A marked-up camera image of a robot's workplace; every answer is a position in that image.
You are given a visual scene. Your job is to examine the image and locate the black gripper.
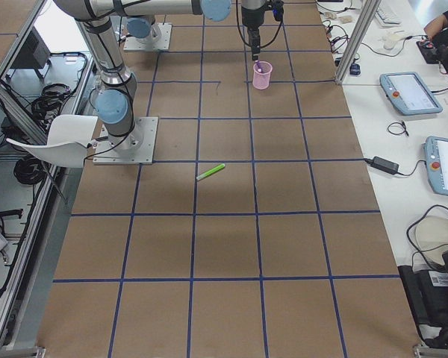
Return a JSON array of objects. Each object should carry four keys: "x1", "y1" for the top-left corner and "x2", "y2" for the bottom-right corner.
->
[{"x1": 248, "y1": 28, "x2": 261, "y2": 56}]

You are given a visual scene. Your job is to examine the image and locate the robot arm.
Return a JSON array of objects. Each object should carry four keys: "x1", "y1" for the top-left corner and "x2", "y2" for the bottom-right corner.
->
[
  {"x1": 55, "y1": 1, "x2": 231, "y2": 151},
  {"x1": 113, "y1": 1, "x2": 284, "y2": 60}
]

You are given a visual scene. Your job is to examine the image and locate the pink mesh cup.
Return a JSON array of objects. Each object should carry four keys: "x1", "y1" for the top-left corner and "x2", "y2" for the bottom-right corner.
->
[{"x1": 252, "y1": 60, "x2": 273, "y2": 90}]

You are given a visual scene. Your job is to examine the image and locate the green highlighter pen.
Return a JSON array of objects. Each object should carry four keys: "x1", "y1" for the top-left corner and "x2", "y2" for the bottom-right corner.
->
[{"x1": 196, "y1": 163, "x2": 225, "y2": 181}]

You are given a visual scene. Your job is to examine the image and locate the far teach pendant tablet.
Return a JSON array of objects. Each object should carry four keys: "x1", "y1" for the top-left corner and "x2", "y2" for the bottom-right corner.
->
[{"x1": 379, "y1": 72, "x2": 443, "y2": 116}]

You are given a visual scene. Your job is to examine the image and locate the teach pendant tablet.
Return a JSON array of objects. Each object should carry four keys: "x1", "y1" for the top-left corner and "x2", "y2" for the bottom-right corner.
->
[
  {"x1": 379, "y1": 72, "x2": 443, "y2": 116},
  {"x1": 423, "y1": 136, "x2": 448, "y2": 196}
]

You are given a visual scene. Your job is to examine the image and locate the black power adapter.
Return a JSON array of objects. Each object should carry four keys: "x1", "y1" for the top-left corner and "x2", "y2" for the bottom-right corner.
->
[{"x1": 371, "y1": 157, "x2": 399, "y2": 175}]

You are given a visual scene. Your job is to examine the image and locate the white plastic chair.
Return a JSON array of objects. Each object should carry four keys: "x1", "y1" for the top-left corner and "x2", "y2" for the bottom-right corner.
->
[{"x1": 7, "y1": 114, "x2": 98, "y2": 169}]

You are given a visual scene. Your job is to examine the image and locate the near teach pendant tablet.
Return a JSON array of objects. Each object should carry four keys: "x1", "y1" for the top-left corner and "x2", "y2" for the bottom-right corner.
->
[{"x1": 423, "y1": 136, "x2": 448, "y2": 196}]

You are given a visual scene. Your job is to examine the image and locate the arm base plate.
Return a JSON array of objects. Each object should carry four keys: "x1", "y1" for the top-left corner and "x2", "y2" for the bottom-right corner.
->
[
  {"x1": 92, "y1": 117, "x2": 158, "y2": 165},
  {"x1": 124, "y1": 19, "x2": 172, "y2": 51}
]

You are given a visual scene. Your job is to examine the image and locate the aluminium frame post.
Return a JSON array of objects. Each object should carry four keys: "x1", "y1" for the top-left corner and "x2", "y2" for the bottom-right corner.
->
[{"x1": 335, "y1": 0, "x2": 381, "y2": 85}]

